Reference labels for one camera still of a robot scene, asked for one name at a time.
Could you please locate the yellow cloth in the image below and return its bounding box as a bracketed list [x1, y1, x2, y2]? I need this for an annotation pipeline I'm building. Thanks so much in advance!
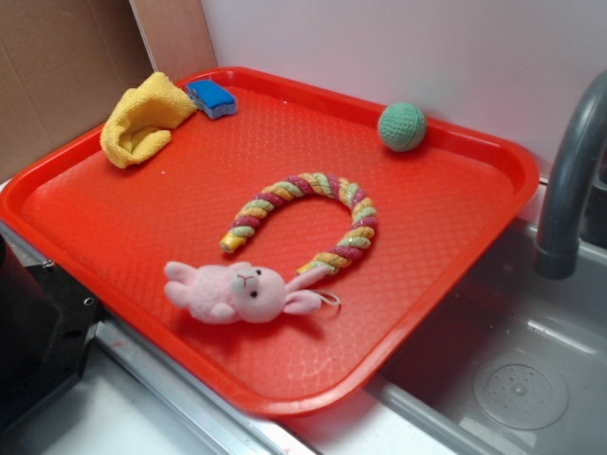
[100, 72, 196, 169]

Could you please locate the pink plush bunny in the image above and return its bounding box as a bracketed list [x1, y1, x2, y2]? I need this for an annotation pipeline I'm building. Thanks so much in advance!
[164, 262, 340, 325]

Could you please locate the blue sponge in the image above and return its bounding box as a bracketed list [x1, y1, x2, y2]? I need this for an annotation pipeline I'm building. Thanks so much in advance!
[186, 80, 237, 119]

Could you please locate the multicolour twisted rope toy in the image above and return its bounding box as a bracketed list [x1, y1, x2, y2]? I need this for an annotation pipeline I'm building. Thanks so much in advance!
[220, 173, 377, 275]

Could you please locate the brown cardboard panel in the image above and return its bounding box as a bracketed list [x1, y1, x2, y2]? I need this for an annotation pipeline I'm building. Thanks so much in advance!
[1, 1, 152, 181]

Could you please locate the grey sink basin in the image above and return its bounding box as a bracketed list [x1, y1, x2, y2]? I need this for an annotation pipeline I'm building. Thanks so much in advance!
[368, 222, 606, 454]

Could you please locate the red plastic tray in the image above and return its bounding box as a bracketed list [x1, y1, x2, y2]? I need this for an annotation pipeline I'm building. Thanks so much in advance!
[1, 68, 539, 417]

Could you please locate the grey faucet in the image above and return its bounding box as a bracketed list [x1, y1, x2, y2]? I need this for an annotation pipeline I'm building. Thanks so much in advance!
[533, 72, 606, 280]

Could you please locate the green textured ball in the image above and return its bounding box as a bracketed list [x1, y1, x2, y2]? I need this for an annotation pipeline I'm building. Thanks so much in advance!
[377, 102, 427, 153]

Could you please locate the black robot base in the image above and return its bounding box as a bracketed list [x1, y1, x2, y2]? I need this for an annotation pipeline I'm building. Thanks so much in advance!
[1, 239, 101, 437]

